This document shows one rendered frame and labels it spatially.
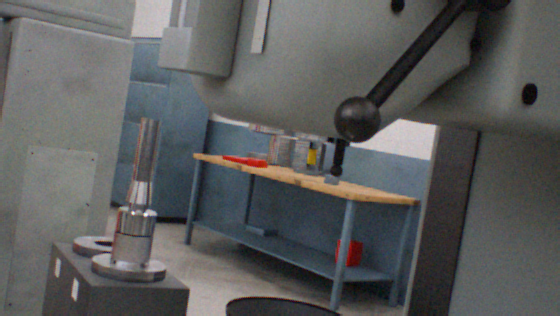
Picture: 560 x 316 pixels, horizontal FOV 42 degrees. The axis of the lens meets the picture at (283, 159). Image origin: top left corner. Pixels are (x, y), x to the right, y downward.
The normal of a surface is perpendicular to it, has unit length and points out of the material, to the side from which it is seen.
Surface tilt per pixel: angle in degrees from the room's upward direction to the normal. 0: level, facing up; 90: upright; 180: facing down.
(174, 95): 90
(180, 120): 90
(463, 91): 90
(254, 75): 104
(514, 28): 90
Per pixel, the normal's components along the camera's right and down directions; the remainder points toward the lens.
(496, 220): -0.76, -0.09
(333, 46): 0.14, 0.36
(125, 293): 0.47, 0.12
